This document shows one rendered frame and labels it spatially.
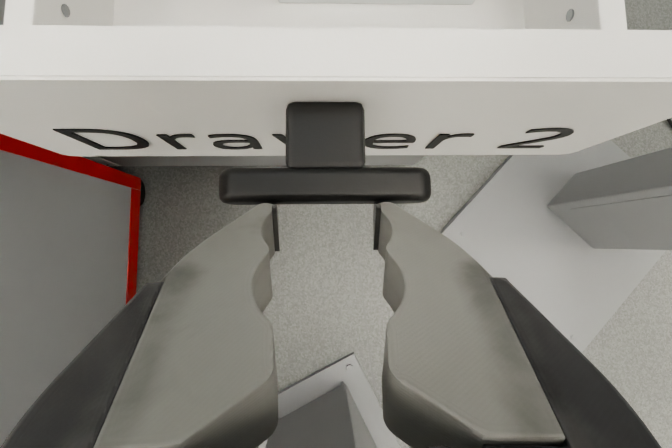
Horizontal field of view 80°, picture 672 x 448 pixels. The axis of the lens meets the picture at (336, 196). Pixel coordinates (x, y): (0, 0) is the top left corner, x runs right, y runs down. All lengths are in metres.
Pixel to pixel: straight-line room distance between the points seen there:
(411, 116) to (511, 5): 0.12
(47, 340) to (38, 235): 0.17
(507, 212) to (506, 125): 0.93
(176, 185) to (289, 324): 0.46
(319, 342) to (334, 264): 0.20
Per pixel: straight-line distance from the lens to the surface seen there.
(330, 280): 1.05
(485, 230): 1.10
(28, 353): 0.77
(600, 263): 1.23
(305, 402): 1.10
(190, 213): 1.10
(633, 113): 0.20
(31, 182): 0.74
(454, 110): 0.17
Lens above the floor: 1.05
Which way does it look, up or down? 83 degrees down
